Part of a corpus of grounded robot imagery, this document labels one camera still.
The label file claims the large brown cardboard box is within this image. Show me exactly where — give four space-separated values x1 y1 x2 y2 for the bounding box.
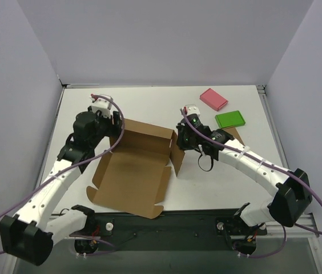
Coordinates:
86 119 184 219

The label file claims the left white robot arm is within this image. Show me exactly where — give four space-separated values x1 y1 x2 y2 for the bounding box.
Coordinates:
0 110 124 266

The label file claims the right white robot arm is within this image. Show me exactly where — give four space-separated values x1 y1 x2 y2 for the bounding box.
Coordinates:
176 114 312 227

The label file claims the small brown cardboard box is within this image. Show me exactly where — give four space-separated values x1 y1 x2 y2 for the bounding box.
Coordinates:
223 127 244 146

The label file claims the pink paper box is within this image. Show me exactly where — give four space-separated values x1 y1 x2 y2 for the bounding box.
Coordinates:
199 88 228 111

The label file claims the green paper box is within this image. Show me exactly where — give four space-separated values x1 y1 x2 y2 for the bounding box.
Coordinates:
215 110 245 128

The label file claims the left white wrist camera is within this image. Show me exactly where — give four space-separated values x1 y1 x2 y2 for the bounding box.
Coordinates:
90 94 113 118

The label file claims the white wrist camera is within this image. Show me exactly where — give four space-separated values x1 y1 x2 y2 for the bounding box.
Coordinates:
90 94 113 118
180 104 200 117

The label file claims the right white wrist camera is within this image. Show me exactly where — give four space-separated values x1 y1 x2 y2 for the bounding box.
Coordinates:
180 104 200 117

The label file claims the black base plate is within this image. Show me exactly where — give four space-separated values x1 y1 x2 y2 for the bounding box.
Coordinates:
71 209 267 256

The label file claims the aluminium frame rail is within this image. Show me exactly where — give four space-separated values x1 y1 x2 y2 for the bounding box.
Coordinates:
12 84 321 240

